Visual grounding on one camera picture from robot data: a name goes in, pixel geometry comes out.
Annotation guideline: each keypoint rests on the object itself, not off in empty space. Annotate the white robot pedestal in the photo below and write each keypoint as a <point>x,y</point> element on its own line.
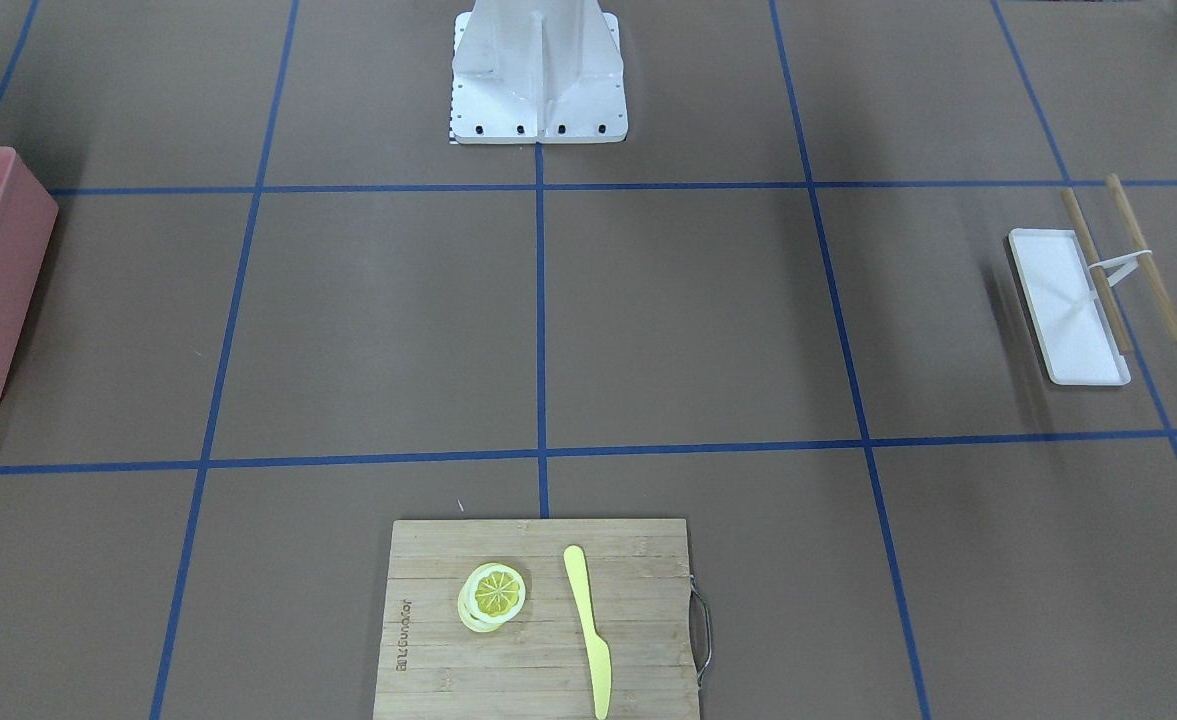
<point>527,72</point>

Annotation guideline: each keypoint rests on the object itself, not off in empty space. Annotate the yellow lemon slice toy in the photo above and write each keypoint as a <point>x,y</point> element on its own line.
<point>491,596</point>

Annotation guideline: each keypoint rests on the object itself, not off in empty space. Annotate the bamboo cutting board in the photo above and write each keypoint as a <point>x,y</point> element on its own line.
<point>628,578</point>

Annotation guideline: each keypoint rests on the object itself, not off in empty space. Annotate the white towel rack base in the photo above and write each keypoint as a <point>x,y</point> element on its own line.
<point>1077,343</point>

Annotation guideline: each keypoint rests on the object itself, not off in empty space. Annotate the yellow plastic knife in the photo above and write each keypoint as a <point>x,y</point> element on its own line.
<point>596,648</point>

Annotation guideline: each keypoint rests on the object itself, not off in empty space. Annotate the wooden rack rod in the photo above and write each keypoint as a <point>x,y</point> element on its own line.
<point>1096,273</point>
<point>1146,261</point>

